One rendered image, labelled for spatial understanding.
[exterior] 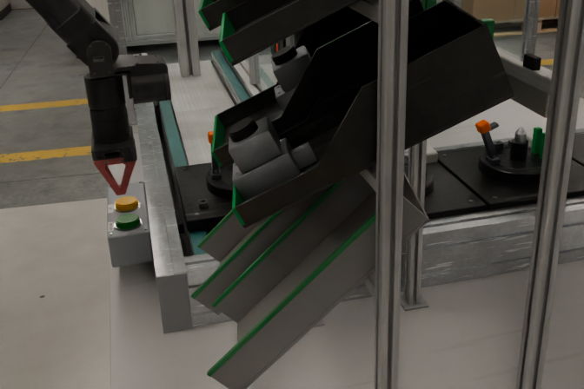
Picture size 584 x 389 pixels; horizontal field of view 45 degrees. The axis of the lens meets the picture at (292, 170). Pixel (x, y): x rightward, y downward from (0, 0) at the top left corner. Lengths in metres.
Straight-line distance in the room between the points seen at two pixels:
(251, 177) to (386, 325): 0.20
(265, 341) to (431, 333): 0.40
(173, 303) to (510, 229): 0.55
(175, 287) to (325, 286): 0.40
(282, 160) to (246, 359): 0.21
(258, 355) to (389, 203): 0.23
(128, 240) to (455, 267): 0.54
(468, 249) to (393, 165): 0.57
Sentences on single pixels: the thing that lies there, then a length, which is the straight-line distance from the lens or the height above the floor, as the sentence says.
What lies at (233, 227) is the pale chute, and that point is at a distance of 0.98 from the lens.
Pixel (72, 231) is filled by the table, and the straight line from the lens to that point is 1.45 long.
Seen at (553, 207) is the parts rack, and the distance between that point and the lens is 0.73.
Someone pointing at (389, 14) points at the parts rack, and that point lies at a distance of 0.58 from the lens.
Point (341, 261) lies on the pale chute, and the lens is 0.70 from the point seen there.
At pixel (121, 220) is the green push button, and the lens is 1.20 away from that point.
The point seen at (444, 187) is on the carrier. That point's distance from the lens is 1.27.
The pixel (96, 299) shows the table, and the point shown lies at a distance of 1.22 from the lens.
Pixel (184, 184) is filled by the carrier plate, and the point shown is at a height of 0.97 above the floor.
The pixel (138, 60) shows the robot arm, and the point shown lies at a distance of 1.11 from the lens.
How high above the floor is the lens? 1.51
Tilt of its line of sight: 24 degrees down
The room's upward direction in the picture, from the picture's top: 2 degrees counter-clockwise
